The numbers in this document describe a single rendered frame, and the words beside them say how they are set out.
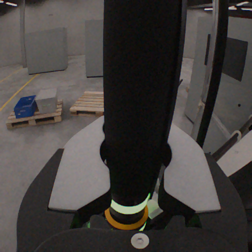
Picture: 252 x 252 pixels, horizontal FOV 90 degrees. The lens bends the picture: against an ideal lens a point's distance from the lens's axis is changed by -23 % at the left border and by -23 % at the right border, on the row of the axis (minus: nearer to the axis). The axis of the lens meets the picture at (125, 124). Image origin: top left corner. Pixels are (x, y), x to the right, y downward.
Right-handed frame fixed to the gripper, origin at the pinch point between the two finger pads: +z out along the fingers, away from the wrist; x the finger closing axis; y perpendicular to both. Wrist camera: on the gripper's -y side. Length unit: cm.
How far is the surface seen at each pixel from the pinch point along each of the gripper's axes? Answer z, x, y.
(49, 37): 647, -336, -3
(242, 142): 21.8, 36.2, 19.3
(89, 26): 533, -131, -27
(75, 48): 1157, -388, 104
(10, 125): 200, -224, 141
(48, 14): 1119, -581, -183
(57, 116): 233, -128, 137
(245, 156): 16.6, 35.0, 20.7
